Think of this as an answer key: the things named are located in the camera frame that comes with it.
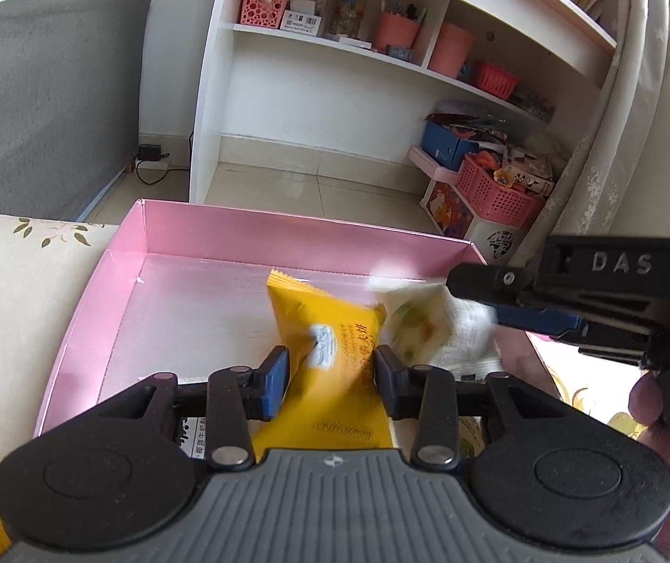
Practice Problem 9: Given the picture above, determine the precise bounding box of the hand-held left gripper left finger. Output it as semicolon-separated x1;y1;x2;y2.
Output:
100;345;290;471

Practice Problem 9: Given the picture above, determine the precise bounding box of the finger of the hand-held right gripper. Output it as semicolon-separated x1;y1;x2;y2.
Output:
495;305;645;365
445;265;542;306

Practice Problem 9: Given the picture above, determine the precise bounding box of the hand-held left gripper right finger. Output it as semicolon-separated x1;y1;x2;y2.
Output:
373;345;571;471

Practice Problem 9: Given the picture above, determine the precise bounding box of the white printed snack packet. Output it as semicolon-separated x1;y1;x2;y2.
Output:
368;278;503;380

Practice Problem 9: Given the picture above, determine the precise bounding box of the yellow snack packet blue logo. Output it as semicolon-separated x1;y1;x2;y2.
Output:
251;268;398;462

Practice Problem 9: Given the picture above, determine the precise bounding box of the pink cardboard box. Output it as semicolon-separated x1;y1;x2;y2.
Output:
33;198;491;441

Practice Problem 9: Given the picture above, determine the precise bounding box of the white printed box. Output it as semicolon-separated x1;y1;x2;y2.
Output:
420;179;527;265

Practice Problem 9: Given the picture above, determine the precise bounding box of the pink plastic crate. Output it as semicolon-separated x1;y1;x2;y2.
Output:
455;152;546;231

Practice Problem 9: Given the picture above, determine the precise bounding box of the black white snack packet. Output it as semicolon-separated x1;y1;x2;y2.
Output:
179;416;214;459

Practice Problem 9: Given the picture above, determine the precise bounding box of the white lace curtain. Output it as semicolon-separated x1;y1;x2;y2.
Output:
521;0;670;260

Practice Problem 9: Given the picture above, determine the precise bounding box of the blue storage box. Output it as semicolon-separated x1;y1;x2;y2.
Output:
421;120;480;173

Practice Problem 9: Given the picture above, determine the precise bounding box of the pile of snack bags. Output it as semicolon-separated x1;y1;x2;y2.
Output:
427;111;510;145

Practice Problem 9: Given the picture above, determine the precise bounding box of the red basket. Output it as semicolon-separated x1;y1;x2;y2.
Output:
472;61;521;101

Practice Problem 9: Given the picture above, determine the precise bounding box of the plain pink cup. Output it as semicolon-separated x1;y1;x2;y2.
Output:
427;22;476;78

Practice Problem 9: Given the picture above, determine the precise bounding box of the white bookshelf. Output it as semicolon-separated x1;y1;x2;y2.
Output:
188;0;620;206

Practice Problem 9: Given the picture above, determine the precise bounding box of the floral cloth cover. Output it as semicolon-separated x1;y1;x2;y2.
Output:
0;214;670;485

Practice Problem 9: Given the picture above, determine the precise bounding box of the pink pen holder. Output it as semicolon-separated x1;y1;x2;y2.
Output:
376;10;421;51

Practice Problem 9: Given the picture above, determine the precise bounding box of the clear jar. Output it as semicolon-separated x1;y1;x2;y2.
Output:
329;0;367;39

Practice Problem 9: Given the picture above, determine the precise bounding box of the white labelled box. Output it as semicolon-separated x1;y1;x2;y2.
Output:
281;8;323;35

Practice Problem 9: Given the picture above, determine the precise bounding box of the pink perforated basket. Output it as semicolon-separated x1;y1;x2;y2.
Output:
241;0;289;29

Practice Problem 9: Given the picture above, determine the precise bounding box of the grey sofa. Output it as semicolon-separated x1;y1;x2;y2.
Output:
0;0;155;225

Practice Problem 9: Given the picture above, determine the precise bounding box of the black cable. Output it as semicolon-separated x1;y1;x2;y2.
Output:
134;164;190;189

